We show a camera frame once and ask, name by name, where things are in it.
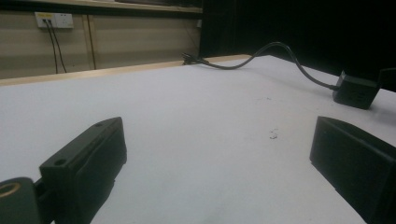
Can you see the black power adapter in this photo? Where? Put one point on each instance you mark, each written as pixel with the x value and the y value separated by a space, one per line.
pixel 355 90

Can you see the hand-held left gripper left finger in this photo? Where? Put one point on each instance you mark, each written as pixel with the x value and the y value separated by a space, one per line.
pixel 84 168

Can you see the black curtain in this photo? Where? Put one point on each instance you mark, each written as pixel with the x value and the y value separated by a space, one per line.
pixel 295 28

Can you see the white wall socket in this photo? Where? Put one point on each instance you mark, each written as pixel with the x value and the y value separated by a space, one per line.
pixel 54 20

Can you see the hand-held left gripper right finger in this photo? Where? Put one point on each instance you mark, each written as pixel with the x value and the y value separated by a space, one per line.
pixel 351 161

